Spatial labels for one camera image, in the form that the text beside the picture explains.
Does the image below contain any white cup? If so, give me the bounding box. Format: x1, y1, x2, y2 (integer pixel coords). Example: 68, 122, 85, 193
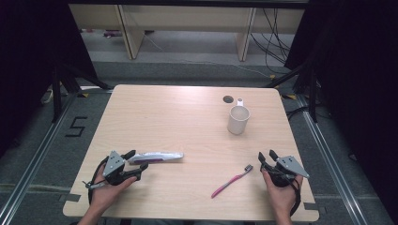
226, 97, 252, 136

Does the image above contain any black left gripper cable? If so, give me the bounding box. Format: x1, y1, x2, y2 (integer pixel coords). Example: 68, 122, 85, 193
87, 156, 110, 205

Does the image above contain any pink toothbrush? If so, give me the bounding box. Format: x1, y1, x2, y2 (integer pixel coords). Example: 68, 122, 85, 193
210, 164, 254, 200

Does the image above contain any aluminium floor rail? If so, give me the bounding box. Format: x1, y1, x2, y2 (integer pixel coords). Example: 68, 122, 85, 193
294, 93, 371, 225
0, 88, 81, 225

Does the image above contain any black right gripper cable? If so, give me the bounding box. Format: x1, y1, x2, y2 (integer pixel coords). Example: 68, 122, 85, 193
289, 178, 302, 218

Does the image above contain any grey cable plug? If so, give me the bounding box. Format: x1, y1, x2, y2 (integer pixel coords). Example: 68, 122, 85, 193
82, 180, 107, 190

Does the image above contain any dark curtain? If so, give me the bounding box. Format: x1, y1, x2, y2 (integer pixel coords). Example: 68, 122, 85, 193
283, 0, 398, 217
0, 0, 99, 158

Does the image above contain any person's right hand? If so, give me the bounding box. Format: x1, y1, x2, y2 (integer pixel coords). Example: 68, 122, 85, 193
262, 170, 304, 220

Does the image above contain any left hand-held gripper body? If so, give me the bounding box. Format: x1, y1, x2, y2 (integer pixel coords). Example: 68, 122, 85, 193
101, 150, 140, 187

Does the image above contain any black metal stand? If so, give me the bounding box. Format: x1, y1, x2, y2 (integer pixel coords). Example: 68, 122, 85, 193
51, 61, 113, 124
265, 59, 320, 124

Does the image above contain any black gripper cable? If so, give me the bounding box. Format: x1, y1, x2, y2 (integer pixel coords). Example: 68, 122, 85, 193
87, 156, 110, 205
289, 178, 302, 218

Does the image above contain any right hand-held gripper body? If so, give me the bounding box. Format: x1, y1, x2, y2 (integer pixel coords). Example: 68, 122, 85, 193
266, 155, 311, 188

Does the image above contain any white toothpaste tube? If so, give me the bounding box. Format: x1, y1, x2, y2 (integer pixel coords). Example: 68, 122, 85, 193
127, 151, 185, 165

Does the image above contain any beige wooden desk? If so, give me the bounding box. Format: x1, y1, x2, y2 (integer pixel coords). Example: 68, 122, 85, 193
69, 3, 306, 62

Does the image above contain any bundle of black cables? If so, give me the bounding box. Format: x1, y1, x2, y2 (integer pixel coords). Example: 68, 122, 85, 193
250, 7, 293, 75

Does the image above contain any person's left hand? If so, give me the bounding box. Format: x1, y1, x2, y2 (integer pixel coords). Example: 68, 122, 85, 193
88, 170, 139, 217

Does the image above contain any thin white floor cable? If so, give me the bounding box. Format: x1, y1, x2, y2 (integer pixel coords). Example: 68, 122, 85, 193
143, 32, 272, 79

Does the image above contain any grey tape strip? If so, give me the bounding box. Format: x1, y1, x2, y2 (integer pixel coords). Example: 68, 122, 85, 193
58, 193, 82, 203
303, 202, 327, 216

